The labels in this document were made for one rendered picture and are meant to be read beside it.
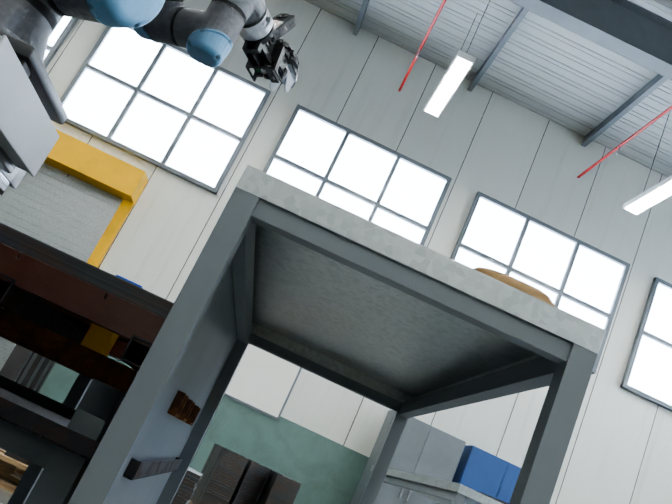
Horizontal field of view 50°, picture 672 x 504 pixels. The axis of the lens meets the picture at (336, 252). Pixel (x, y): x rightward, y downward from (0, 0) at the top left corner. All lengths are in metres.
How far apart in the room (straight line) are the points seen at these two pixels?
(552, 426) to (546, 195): 10.46
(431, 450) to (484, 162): 4.45
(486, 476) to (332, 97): 5.83
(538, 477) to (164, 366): 0.55
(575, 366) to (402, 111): 10.23
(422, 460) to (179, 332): 8.55
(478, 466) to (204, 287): 8.80
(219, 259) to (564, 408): 0.55
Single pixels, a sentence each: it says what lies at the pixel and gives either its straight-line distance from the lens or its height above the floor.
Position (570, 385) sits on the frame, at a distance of 1.13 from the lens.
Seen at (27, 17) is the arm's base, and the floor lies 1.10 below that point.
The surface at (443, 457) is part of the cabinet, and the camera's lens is 9.59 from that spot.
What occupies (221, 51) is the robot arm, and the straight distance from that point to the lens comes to 1.40.
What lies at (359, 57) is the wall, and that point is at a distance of 11.55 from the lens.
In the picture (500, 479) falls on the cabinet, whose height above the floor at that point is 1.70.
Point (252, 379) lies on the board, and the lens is 9.84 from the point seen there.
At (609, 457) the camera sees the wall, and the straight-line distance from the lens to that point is 11.20.
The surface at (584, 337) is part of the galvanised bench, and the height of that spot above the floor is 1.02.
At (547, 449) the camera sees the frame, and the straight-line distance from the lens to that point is 1.11.
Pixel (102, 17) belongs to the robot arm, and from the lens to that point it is 1.18.
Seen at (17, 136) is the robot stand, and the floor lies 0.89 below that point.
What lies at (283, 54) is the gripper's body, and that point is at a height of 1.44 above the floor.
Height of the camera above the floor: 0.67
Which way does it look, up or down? 17 degrees up
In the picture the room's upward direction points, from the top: 25 degrees clockwise
